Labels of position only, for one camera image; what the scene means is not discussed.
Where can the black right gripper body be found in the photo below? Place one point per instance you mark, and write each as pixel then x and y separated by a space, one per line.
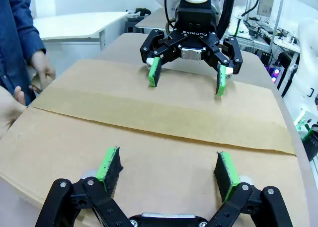
pixel 196 21

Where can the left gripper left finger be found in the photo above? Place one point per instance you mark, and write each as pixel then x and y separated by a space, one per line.
pixel 99 192

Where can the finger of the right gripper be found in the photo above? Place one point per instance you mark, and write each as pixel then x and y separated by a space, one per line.
pixel 154 50
pixel 232 55

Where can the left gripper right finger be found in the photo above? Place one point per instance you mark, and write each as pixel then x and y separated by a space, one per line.
pixel 236 187

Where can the large brown cardboard box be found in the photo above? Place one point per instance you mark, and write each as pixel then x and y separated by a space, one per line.
pixel 74 137

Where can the person's left forearm denim sleeve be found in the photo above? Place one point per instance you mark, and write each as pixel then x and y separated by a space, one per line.
pixel 32 38

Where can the person's left hand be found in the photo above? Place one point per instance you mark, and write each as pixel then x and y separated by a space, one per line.
pixel 46 70

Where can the person's right hand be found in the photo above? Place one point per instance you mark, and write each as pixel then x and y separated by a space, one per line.
pixel 10 107

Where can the brown topped table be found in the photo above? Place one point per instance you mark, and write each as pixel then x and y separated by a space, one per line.
pixel 154 21

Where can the white desk with clutter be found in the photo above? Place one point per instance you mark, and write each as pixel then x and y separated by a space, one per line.
pixel 273 40

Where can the silver metal pole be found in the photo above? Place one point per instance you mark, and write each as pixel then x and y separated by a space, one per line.
pixel 278 18

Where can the computer monitor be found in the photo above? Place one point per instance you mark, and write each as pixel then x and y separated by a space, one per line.
pixel 265 3

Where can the white machine housing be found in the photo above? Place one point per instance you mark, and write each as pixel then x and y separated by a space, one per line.
pixel 306 63

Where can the white table with rounded corner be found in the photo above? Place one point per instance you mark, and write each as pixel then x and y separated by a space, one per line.
pixel 79 25

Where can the black green device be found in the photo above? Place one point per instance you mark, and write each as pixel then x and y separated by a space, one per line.
pixel 311 142

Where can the person in denim shirt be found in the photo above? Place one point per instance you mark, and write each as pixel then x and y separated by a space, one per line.
pixel 7 38

